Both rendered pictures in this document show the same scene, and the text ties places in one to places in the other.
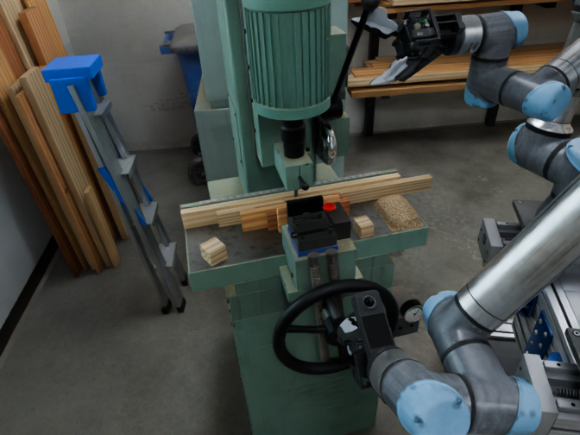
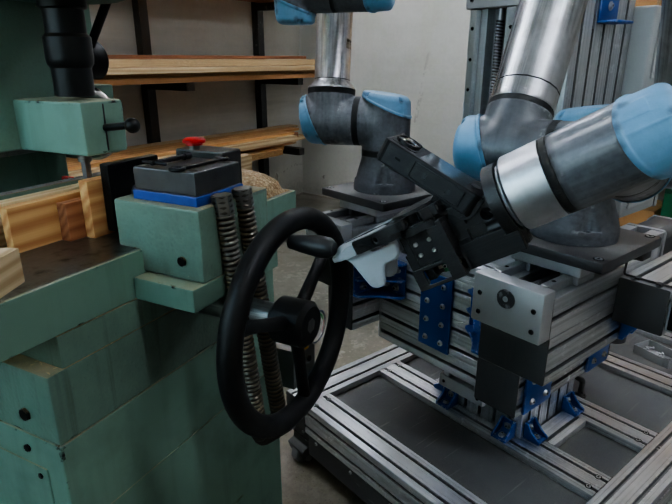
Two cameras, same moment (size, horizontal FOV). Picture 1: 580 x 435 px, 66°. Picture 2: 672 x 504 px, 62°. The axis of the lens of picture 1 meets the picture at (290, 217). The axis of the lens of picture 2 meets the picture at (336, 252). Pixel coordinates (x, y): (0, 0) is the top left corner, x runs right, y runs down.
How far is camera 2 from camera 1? 0.63 m
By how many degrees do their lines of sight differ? 48
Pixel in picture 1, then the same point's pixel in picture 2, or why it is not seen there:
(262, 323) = (117, 430)
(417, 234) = (287, 202)
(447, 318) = (510, 118)
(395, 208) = (247, 175)
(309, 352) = (195, 475)
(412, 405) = (653, 106)
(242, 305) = (77, 394)
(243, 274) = (73, 305)
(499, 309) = (558, 75)
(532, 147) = (329, 109)
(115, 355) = not seen: outside the picture
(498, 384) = not seen: hidden behind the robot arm
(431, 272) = not seen: hidden behind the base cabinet
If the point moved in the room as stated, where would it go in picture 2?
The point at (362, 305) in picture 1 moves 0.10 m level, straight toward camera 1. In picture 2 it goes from (408, 145) to (491, 158)
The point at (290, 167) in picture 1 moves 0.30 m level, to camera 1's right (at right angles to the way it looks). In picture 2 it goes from (88, 103) to (257, 93)
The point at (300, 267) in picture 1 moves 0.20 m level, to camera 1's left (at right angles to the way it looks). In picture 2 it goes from (206, 224) to (27, 273)
